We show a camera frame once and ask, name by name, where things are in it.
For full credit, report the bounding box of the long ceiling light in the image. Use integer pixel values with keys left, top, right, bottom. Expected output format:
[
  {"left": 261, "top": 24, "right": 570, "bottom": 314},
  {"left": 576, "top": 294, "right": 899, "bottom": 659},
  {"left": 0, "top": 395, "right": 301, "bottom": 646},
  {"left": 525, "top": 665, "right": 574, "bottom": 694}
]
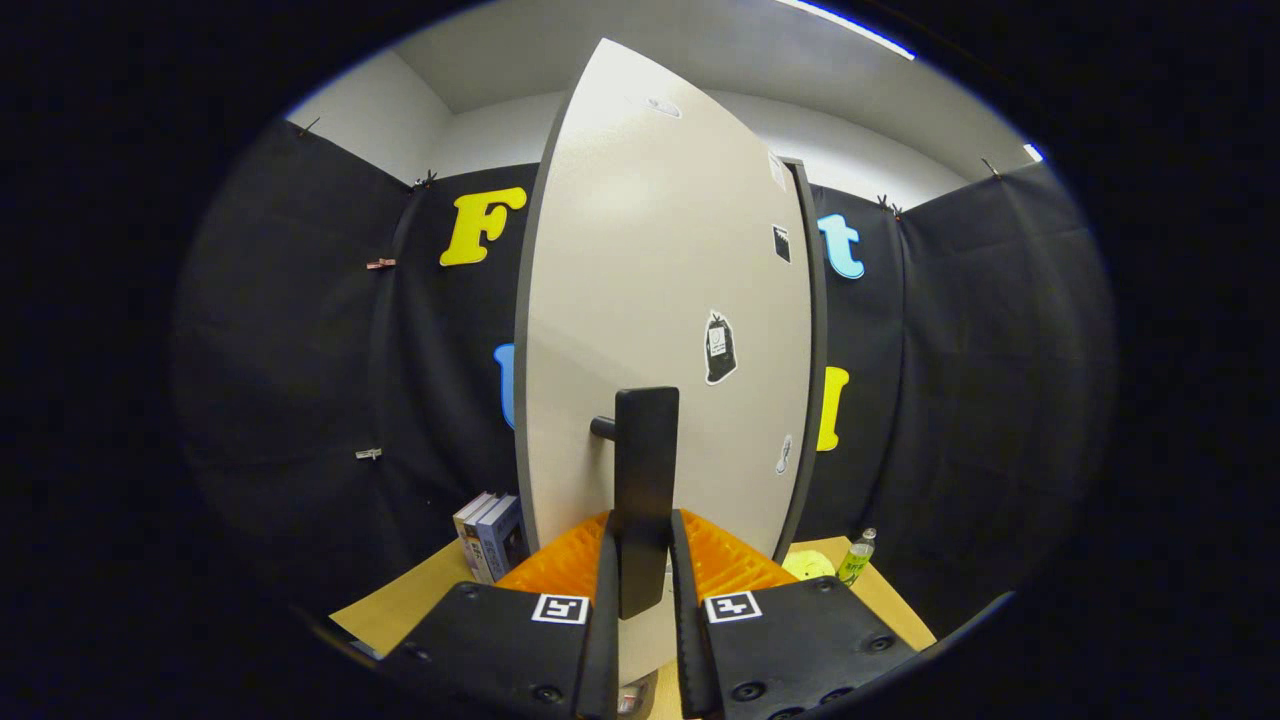
[{"left": 780, "top": 0, "right": 916, "bottom": 61}]

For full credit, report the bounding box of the brown shoe with bow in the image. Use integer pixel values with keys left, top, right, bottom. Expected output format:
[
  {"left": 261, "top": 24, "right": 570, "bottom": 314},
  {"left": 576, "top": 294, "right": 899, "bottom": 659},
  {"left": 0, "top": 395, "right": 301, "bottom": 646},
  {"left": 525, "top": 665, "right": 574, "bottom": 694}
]
[{"left": 617, "top": 670, "right": 659, "bottom": 717}]

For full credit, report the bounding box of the black backdrop cloth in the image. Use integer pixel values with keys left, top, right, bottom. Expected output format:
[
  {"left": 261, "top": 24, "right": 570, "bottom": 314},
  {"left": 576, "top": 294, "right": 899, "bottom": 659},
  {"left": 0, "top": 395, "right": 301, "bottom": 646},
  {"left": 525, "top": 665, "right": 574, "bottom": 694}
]
[{"left": 170, "top": 118, "right": 1119, "bottom": 641}]

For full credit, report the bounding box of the grey shoe cabinet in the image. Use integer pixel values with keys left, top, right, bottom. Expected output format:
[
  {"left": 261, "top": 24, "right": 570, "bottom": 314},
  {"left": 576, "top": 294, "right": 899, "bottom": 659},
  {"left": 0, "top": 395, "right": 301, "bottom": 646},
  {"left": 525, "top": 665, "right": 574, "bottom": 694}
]
[{"left": 775, "top": 155, "right": 830, "bottom": 566}]

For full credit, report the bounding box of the black door handle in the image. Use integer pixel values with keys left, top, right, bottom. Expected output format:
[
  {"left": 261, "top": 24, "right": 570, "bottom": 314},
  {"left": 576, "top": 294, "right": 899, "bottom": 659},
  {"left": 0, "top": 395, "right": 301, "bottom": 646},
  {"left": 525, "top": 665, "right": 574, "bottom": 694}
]
[{"left": 590, "top": 386, "right": 681, "bottom": 621}]

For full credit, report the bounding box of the beige shoe cabinet door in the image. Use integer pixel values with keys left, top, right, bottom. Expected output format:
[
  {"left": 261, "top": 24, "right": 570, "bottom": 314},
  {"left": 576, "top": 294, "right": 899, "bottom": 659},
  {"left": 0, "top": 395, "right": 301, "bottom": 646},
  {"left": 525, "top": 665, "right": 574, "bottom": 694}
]
[{"left": 513, "top": 38, "right": 816, "bottom": 691}]

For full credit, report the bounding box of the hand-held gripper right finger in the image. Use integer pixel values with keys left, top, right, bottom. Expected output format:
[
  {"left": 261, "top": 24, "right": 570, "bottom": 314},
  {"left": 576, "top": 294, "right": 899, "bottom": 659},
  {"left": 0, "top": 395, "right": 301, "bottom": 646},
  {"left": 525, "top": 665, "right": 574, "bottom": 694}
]
[{"left": 668, "top": 508, "right": 919, "bottom": 720}]

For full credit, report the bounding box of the green label drink bottle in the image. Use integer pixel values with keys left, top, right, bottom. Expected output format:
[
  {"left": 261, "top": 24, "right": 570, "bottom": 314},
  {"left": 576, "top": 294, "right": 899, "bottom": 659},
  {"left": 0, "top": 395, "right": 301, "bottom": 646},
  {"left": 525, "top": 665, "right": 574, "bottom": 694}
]
[{"left": 838, "top": 528, "right": 878, "bottom": 588}]

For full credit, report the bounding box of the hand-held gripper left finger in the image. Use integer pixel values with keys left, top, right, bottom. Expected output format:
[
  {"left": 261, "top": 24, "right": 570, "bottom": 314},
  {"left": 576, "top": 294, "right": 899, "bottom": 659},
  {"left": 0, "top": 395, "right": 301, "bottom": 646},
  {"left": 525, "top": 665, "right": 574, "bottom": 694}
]
[{"left": 375, "top": 510, "right": 621, "bottom": 720}]

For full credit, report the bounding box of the yellow plush toy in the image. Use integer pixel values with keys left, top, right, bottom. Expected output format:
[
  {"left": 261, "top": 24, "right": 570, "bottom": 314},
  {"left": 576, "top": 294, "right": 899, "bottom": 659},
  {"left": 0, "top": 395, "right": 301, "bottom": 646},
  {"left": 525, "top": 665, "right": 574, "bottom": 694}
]
[{"left": 782, "top": 548, "right": 837, "bottom": 583}]

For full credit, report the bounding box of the blue book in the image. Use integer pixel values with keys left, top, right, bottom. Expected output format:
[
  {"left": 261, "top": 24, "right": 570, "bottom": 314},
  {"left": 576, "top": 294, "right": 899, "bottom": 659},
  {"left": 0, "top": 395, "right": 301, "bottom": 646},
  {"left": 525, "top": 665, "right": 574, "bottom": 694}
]
[{"left": 476, "top": 495, "right": 527, "bottom": 584}]

